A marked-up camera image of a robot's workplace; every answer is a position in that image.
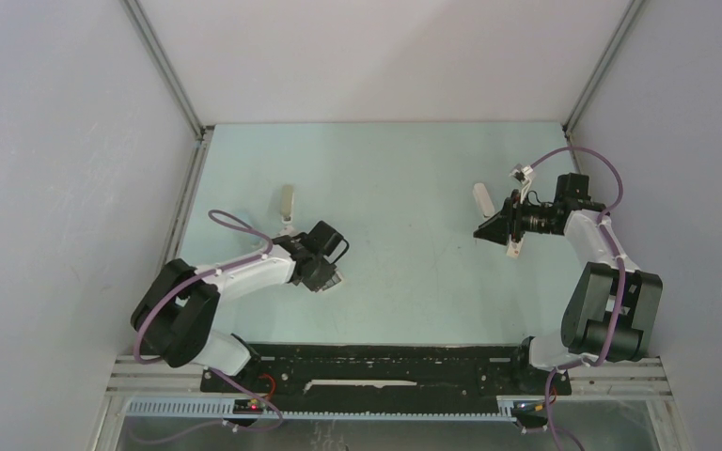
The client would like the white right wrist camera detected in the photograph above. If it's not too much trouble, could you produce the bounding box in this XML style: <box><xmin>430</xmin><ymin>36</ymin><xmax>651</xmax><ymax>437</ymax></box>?
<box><xmin>510</xmin><ymin>164</ymin><xmax>535</xmax><ymax>203</ymax></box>

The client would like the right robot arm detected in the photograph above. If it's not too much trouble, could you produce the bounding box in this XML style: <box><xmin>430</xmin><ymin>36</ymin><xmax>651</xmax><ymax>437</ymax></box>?
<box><xmin>474</xmin><ymin>166</ymin><xmax>663</xmax><ymax>393</ymax></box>

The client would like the grey cable duct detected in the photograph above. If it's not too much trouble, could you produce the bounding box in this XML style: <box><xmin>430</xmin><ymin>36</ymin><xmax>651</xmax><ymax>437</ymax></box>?
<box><xmin>123</xmin><ymin>397</ymin><xmax>515</xmax><ymax>422</ymax></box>

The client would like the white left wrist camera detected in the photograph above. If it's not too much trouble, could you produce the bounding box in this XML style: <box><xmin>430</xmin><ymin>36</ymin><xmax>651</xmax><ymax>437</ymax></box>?
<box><xmin>276</xmin><ymin>225</ymin><xmax>299</xmax><ymax>238</ymax></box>

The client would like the aluminium frame rail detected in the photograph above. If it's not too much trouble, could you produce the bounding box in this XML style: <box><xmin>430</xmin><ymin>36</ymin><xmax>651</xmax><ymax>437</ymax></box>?
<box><xmin>118</xmin><ymin>0</ymin><xmax>207</xmax><ymax>139</ymax></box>

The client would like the beige stapler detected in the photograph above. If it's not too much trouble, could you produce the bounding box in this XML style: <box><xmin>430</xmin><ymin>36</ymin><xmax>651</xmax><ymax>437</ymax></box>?
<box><xmin>279</xmin><ymin>184</ymin><xmax>294</xmax><ymax>225</ymax></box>

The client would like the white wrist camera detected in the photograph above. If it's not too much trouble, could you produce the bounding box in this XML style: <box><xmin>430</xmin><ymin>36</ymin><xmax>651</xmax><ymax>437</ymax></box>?
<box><xmin>276</xmin><ymin>225</ymin><xmax>299</xmax><ymax>238</ymax></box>
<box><xmin>510</xmin><ymin>164</ymin><xmax>535</xmax><ymax>203</ymax></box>

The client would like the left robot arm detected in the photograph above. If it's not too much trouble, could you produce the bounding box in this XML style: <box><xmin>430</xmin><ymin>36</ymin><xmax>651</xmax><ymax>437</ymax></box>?
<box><xmin>130</xmin><ymin>220</ymin><xmax>350</xmax><ymax>392</ymax></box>

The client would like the white stapler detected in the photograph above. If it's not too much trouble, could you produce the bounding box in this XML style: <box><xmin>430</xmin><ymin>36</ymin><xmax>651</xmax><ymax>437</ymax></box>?
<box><xmin>472</xmin><ymin>182</ymin><xmax>496</xmax><ymax>220</ymax></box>

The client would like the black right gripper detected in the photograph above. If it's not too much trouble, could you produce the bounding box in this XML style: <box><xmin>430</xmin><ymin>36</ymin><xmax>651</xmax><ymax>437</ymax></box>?
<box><xmin>474</xmin><ymin>189</ymin><xmax>560</xmax><ymax>245</ymax></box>

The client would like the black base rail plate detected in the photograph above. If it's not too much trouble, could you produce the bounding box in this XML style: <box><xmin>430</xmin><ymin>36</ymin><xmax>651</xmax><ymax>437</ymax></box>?
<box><xmin>236</xmin><ymin>343</ymin><xmax>572</xmax><ymax>413</ymax></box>

